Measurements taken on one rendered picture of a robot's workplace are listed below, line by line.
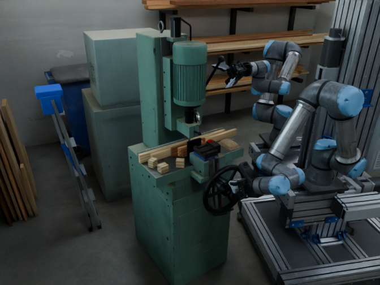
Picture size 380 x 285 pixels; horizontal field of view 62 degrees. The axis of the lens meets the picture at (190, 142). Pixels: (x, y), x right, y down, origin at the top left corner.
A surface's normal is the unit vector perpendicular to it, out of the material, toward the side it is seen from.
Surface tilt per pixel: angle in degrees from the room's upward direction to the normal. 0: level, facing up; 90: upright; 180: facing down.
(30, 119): 90
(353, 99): 85
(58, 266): 0
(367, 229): 0
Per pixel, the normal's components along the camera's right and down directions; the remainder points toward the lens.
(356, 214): 0.18, 0.45
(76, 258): 0.00, -0.89
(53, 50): 0.43, 0.41
